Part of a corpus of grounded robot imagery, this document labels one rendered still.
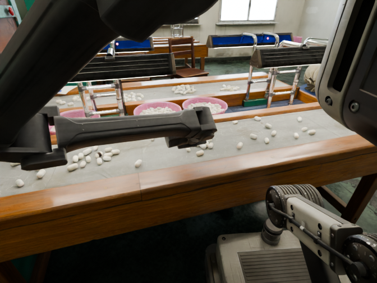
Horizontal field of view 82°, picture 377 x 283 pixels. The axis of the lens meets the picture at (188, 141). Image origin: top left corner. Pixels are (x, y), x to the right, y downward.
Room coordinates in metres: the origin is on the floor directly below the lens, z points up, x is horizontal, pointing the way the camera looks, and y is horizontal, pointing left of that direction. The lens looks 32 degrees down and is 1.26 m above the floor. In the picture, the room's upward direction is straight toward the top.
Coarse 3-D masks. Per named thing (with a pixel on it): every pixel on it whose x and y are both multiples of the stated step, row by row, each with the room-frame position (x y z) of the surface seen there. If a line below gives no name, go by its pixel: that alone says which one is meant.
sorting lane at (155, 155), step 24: (240, 120) 1.05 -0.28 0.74; (264, 120) 1.05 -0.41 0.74; (288, 120) 1.05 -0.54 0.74; (312, 120) 1.05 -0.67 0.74; (120, 144) 0.81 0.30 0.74; (144, 144) 0.81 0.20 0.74; (216, 144) 0.81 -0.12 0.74; (264, 144) 0.81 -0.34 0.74; (288, 144) 0.81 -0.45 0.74; (0, 168) 0.64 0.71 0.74; (48, 168) 0.64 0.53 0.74; (96, 168) 0.64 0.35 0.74; (120, 168) 0.64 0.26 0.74; (144, 168) 0.64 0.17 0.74; (0, 192) 0.52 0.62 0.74; (24, 192) 0.52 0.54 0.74
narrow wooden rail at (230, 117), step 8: (296, 104) 1.22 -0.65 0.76; (304, 104) 1.22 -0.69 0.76; (312, 104) 1.22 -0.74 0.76; (240, 112) 1.10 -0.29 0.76; (248, 112) 1.10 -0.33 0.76; (256, 112) 1.10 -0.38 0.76; (264, 112) 1.10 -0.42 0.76; (272, 112) 1.11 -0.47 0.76; (280, 112) 1.13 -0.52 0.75; (288, 112) 1.14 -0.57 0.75; (216, 120) 1.02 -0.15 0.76; (224, 120) 1.03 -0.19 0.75; (232, 120) 1.05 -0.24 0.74; (56, 144) 0.81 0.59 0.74
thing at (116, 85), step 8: (80, 88) 0.91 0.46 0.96; (88, 88) 0.92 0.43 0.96; (96, 88) 0.93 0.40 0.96; (104, 88) 0.94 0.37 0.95; (120, 88) 0.96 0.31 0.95; (80, 96) 0.91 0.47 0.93; (120, 96) 0.95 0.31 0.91; (120, 104) 0.95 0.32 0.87; (88, 112) 0.91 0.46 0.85; (96, 112) 0.92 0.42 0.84; (104, 112) 0.93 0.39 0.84; (112, 112) 0.94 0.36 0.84; (120, 112) 0.95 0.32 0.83
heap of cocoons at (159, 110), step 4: (152, 108) 1.21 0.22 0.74; (156, 108) 1.23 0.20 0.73; (160, 108) 1.22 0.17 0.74; (164, 108) 1.21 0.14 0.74; (144, 112) 1.17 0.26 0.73; (148, 112) 1.16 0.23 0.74; (152, 112) 1.15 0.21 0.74; (156, 112) 1.15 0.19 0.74; (160, 112) 1.15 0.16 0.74; (164, 112) 1.15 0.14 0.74; (168, 112) 1.16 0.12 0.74
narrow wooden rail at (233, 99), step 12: (192, 96) 1.36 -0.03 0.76; (204, 96) 1.36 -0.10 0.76; (216, 96) 1.37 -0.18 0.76; (228, 96) 1.39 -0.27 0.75; (240, 96) 1.42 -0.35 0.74; (252, 96) 1.44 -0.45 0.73; (276, 96) 1.50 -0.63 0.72; (288, 96) 1.53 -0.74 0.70; (72, 108) 1.16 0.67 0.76; (108, 108) 1.18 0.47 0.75; (132, 108) 1.22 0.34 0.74; (144, 108) 1.24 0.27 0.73
